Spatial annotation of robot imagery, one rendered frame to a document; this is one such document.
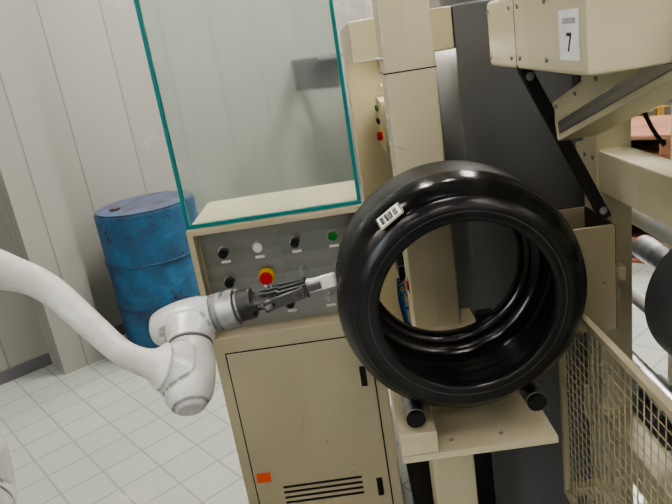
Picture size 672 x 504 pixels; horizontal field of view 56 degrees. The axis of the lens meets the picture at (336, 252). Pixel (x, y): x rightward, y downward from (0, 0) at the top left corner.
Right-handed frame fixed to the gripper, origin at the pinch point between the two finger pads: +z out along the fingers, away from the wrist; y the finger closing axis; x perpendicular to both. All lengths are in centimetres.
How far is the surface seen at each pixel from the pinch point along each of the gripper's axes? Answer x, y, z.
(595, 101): -23, -6, 66
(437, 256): 11.4, 26.3, 29.5
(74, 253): 24, 248, -172
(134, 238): 23, 233, -126
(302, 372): 47, 51, -21
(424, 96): -31, 26, 37
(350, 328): 9.0, -9.2, 4.0
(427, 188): -16.4, -8.1, 28.2
